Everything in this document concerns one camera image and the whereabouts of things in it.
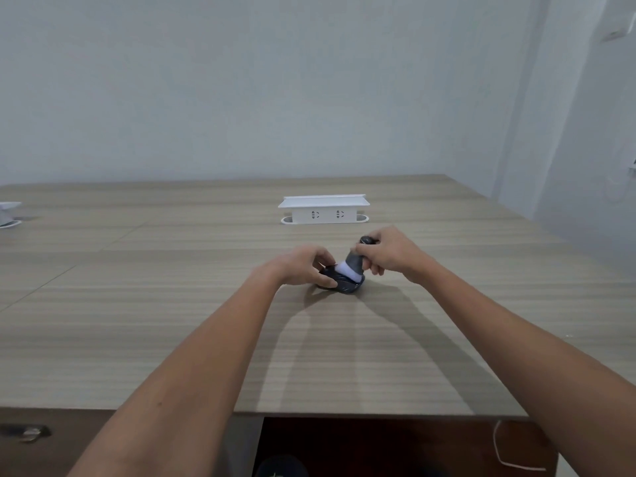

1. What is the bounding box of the person's right forearm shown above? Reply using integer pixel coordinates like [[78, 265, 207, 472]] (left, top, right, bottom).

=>
[[403, 258, 636, 477]]

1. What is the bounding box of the white power socket box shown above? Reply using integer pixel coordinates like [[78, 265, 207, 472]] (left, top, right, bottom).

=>
[[0, 201, 24, 229], [278, 194, 371, 226]]

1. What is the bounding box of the white cable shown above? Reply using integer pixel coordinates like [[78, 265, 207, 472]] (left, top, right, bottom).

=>
[[493, 419, 535, 473]]

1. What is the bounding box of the white wall box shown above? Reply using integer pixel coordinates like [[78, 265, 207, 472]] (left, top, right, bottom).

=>
[[593, 0, 636, 43]]

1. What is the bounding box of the person's left hand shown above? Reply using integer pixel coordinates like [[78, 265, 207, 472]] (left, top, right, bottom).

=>
[[262, 244, 340, 290]]

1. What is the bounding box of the metal handle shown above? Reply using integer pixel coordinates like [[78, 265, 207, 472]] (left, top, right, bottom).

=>
[[0, 424, 53, 444]]

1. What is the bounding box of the person's left forearm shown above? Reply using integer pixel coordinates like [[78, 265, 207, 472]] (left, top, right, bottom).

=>
[[67, 267, 286, 477]]

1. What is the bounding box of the black oval base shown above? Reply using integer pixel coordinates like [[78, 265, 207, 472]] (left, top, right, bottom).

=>
[[318, 264, 367, 296]]

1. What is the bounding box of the person's right hand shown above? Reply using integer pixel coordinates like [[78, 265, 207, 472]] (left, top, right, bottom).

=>
[[353, 226, 439, 285]]

